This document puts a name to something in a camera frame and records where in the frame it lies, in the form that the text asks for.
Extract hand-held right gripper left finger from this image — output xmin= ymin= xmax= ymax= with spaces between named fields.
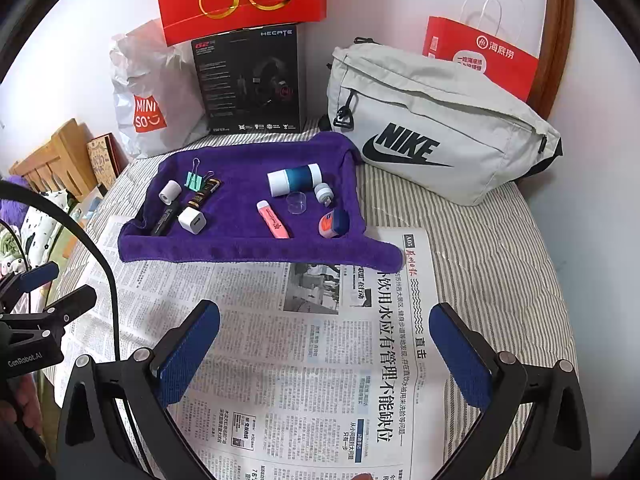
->
xmin=56 ymin=300 xmax=221 ymax=480

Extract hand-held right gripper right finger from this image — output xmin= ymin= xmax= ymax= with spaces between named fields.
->
xmin=429 ymin=302 xmax=593 ymax=480

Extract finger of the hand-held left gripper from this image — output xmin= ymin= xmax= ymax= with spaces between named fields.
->
xmin=0 ymin=261 xmax=61 ymax=311
xmin=42 ymin=285 xmax=98 ymax=323

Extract white usb charger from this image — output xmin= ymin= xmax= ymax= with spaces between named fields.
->
xmin=177 ymin=208 xmax=207 ymax=235

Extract pink highlighter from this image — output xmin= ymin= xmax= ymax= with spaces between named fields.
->
xmin=256 ymin=201 xmax=291 ymax=239

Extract green binder clip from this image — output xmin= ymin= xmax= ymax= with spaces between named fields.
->
xmin=184 ymin=158 xmax=213 ymax=192

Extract orange blue tape measure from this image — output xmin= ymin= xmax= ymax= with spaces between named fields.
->
xmin=319 ymin=210 xmax=349 ymax=238

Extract white and blue bottle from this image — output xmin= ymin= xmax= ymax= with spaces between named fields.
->
xmin=266 ymin=163 xmax=321 ymax=197

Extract person's left hand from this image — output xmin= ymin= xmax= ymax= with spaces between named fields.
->
xmin=11 ymin=375 xmax=46 ymax=436

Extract white spotted pillow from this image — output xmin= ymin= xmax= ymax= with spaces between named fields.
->
xmin=22 ymin=187 xmax=71 ymax=251

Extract purple plush toy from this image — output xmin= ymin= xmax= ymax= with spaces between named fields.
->
xmin=0 ymin=175 xmax=26 ymax=226

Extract clear plastic box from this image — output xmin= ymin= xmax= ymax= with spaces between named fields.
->
xmin=75 ymin=192 xmax=106 ymax=226

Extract newspaper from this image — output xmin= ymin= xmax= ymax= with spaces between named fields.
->
xmin=45 ymin=215 xmax=451 ymax=480

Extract purple towel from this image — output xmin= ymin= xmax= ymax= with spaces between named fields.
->
xmin=117 ymin=130 xmax=403 ymax=273

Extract patterned brown book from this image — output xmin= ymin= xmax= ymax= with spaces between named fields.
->
xmin=86 ymin=132 xmax=130 ymax=181

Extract white plastic shopping bag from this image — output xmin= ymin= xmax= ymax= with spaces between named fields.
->
xmin=110 ymin=19 xmax=213 ymax=157

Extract grey waist bag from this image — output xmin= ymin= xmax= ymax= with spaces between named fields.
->
xmin=320 ymin=37 xmax=563 ymax=207

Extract black headset box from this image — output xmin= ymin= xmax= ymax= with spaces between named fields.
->
xmin=191 ymin=22 xmax=306 ymax=133

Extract wooden bed headboard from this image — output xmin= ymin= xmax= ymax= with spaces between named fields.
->
xmin=530 ymin=0 xmax=576 ymax=121

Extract red paper bag white handles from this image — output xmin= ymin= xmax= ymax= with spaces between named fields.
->
xmin=422 ymin=0 xmax=541 ymax=103

